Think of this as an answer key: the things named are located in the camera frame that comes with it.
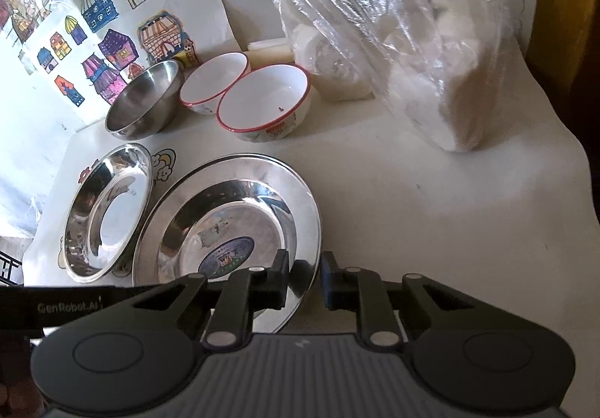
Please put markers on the clear plastic bag of dough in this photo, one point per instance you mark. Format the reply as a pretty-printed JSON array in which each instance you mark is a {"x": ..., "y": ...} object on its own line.
[{"x": 403, "y": 48}]

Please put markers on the cream table cloth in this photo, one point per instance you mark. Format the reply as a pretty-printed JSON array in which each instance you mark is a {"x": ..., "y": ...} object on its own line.
[{"x": 422, "y": 212}]

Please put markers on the small stainless steel plate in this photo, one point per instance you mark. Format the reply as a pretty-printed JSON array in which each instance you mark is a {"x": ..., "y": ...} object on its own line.
[{"x": 110, "y": 212}]

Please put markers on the stainless steel bowl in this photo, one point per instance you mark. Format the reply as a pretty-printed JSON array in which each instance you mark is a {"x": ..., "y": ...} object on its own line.
[{"x": 140, "y": 101}]

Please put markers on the white bowl with red rim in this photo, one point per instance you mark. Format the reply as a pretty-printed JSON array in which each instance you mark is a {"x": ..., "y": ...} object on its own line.
[
  {"x": 267, "y": 94},
  {"x": 211, "y": 77}
]

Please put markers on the large stainless steel plate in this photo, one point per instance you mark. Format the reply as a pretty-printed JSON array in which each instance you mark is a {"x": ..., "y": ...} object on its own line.
[{"x": 211, "y": 212}]

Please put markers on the white stick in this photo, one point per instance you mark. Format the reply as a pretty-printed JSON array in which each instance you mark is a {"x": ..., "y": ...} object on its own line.
[
  {"x": 267, "y": 43},
  {"x": 269, "y": 56}
]

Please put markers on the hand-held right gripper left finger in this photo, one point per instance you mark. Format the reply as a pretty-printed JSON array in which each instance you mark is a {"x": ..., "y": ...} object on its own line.
[{"x": 277, "y": 281}]

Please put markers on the coloured houses drawing paper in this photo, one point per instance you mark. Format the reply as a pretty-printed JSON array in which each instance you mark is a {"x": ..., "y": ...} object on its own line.
[{"x": 117, "y": 15}]

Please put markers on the black metal frame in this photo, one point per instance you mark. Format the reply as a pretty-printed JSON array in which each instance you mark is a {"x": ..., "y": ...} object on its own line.
[{"x": 8, "y": 268}]

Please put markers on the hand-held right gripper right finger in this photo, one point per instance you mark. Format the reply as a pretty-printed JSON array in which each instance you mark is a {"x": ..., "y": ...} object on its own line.
[{"x": 330, "y": 283}]

